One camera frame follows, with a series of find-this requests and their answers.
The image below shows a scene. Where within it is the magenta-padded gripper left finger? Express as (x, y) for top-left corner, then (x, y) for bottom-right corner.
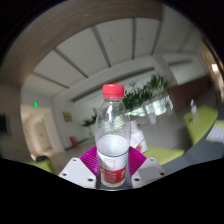
(58, 146), (99, 190)

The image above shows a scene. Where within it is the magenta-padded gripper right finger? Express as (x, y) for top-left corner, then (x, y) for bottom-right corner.
(128, 146), (167, 189)

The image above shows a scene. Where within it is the clear red-capped water bottle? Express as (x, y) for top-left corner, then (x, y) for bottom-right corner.
(94, 83), (132, 190)

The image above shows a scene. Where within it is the large green low table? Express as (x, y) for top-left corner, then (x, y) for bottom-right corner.
(141, 145), (186, 166)

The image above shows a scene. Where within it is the red fire extinguisher box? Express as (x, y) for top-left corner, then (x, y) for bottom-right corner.
(69, 136), (79, 149)

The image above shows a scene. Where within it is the green cube seat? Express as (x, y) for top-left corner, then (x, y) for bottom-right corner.
(24, 158), (56, 175)

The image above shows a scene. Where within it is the black chair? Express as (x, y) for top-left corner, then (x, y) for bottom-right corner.
(34, 153), (50, 163)

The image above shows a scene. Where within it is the small green low table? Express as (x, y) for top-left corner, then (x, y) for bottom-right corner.
(183, 104), (220, 146)

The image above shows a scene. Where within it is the row of potted plants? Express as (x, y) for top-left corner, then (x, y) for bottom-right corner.
(81, 73), (175, 128)

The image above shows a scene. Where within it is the yellow-edged printed booklet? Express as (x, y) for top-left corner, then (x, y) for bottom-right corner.
(205, 119), (224, 145)

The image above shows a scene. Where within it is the framed wall picture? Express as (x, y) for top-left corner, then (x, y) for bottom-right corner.
(62, 111), (74, 123)

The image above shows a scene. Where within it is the black wall screen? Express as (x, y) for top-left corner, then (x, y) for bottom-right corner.
(0, 114), (11, 136)

